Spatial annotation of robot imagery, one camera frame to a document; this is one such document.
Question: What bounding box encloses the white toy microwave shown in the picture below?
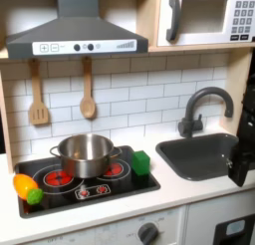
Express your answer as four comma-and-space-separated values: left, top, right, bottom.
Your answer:
156, 0, 255, 48

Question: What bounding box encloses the grey range hood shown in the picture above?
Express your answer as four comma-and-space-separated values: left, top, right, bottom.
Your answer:
5, 0, 149, 61

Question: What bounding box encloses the dark grey sink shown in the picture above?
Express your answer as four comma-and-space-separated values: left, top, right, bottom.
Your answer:
154, 132, 241, 182

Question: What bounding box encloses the dark grey tap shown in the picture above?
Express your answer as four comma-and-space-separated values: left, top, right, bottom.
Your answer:
177, 86, 235, 139

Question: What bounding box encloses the green toy block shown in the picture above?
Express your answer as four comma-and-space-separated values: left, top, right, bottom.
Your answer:
131, 150, 151, 176

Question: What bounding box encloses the steel pot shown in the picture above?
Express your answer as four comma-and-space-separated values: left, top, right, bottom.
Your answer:
49, 132, 124, 179

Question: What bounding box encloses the black dishwasher handle panel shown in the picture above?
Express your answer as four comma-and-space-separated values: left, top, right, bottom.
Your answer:
212, 213, 255, 245

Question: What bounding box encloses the wooden slotted spatula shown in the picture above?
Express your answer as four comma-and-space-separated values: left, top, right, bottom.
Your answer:
27, 58, 51, 126

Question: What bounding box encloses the orange toy carrot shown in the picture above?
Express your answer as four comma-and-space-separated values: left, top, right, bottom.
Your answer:
12, 173, 45, 206

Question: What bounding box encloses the black oven knob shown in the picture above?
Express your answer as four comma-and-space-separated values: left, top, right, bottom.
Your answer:
136, 222, 159, 245

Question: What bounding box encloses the black toy stove top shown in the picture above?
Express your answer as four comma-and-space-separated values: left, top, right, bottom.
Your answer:
14, 144, 161, 219

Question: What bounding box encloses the wooden spoon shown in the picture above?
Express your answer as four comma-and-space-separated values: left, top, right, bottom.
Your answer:
79, 56, 98, 121

